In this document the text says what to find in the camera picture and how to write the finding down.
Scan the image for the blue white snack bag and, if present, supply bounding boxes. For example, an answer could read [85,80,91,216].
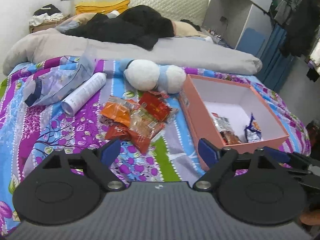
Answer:
[244,113,263,143]

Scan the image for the white label snack packet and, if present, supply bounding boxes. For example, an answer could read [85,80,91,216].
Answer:
[211,113,241,145]

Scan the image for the person's right hand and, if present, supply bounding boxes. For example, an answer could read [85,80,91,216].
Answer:
[299,210,320,226]

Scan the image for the pink cardboard box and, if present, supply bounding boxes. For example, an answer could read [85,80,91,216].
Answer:
[178,74,290,172]

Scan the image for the dark red snack packet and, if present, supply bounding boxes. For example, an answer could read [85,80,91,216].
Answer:
[105,124,151,154]

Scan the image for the white spray can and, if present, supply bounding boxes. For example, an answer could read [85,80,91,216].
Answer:
[61,72,107,116]

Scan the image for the orange snack packet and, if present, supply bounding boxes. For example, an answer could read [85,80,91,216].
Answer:
[100,96,137,127]

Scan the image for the blue curtain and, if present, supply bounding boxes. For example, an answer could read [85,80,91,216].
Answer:
[256,23,295,93]

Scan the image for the translucent blue plastic bag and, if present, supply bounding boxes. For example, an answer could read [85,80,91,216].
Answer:
[23,46,97,107]

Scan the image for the clear red dried snack packet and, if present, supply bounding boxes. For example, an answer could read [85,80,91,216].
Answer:
[130,107,165,140]

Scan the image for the colourful floral bed sheet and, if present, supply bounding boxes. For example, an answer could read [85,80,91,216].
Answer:
[1,57,309,239]

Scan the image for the red foil snack packet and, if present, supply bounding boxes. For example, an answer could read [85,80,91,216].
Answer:
[138,91,171,122]

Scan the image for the blue cushion board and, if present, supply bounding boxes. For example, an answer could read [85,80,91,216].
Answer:
[236,28,265,56]

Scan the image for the white blue plush toy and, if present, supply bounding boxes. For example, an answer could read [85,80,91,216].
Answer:
[119,59,187,94]

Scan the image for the grey duvet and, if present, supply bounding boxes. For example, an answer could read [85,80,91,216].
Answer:
[3,29,263,75]

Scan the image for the hanging dark clothes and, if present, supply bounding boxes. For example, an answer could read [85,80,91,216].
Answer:
[273,0,320,83]

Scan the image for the wooden nightstand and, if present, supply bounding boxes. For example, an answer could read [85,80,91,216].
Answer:
[29,14,70,34]

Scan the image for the grey wardrobe cabinet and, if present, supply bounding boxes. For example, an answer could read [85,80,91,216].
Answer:
[202,0,273,57]

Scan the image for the beige pillow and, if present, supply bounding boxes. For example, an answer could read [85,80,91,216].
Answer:
[172,21,201,37]

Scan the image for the clothes pile on nightstand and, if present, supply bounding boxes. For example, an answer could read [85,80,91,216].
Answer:
[29,4,64,27]

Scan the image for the black jacket on bed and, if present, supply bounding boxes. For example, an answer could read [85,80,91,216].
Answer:
[65,5,175,51]

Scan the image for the yellow pillow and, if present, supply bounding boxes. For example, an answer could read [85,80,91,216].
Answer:
[75,0,131,15]

